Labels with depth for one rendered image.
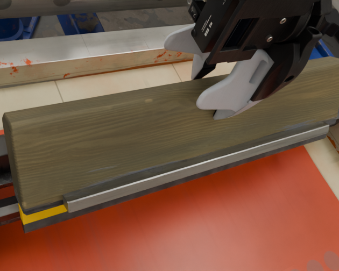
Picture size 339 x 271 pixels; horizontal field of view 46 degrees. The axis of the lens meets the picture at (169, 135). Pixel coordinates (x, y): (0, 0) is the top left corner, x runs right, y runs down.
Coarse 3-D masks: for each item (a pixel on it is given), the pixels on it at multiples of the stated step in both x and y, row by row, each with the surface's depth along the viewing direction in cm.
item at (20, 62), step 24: (0, 48) 44; (24, 48) 45; (48, 48) 46; (72, 48) 47; (96, 48) 48; (120, 48) 50; (144, 48) 51; (0, 72) 43; (24, 72) 45; (48, 72) 46; (72, 72) 48; (96, 72) 50; (336, 144) 57
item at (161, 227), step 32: (0, 192) 39; (160, 192) 45; (64, 224) 39; (96, 224) 40; (128, 224) 42; (160, 224) 43; (192, 224) 44; (0, 256) 36; (32, 256) 37; (64, 256) 38; (96, 256) 39; (128, 256) 40; (160, 256) 41; (192, 256) 42
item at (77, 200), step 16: (304, 128) 43; (320, 128) 44; (240, 144) 39; (256, 144) 40; (272, 144) 40; (288, 144) 42; (192, 160) 36; (208, 160) 36; (224, 160) 37; (128, 176) 34; (144, 176) 34; (160, 176) 34; (176, 176) 35; (80, 192) 31; (96, 192) 31; (112, 192) 32; (128, 192) 33; (80, 208) 31
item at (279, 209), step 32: (256, 160) 52; (288, 160) 54; (192, 192) 46; (224, 192) 48; (256, 192) 49; (288, 192) 51; (320, 192) 52; (224, 224) 45; (256, 224) 47; (288, 224) 48; (320, 224) 50; (224, 256) 43; (256, 256) 44; (288, 256) 46
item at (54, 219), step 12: (300, 144) 47; (252, 156) 43; (264, 156) 44; (216, 168) 41; (228, 168) 42; (180, 180) 39; (144, 192) 37; (108, 204) 35; (60, 216) 33; (72, 216) 34; (24, 228) 32; (36, 228) 32
